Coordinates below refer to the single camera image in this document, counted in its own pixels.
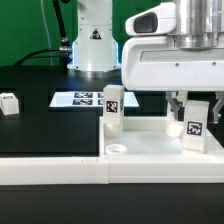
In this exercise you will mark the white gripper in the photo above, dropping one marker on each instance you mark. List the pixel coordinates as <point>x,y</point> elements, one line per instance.
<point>155,64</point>

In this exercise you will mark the white square tabletop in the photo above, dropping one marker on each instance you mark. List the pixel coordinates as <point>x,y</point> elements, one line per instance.
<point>146,136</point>

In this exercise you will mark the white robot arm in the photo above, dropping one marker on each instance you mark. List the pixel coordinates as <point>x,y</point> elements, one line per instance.
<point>175,46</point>

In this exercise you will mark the white U-shaped obstacle fence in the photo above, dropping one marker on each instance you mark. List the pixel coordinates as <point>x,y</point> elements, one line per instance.
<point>185,168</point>

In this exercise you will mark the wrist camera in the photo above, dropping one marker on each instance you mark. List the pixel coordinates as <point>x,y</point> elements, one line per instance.
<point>158,20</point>

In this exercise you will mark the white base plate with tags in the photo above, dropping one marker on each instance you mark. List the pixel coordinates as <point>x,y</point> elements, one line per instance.
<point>77,99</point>

